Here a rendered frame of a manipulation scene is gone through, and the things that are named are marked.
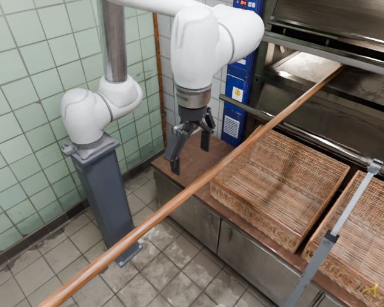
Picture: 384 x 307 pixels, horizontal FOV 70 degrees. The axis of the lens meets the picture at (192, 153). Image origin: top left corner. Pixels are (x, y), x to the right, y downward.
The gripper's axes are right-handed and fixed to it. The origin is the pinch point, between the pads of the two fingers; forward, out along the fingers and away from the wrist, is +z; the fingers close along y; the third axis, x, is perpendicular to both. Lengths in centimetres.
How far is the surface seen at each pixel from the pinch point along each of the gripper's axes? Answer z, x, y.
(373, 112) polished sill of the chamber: 12, 35, -88
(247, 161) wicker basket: 70, -15, -78
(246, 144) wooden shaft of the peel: 8.8, 5.0, -26.1
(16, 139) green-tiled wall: 48, -117, 17
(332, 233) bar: 32, 44, -30
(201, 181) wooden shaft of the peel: 9.0, 3.7, -1.1
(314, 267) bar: 53, 46, -27
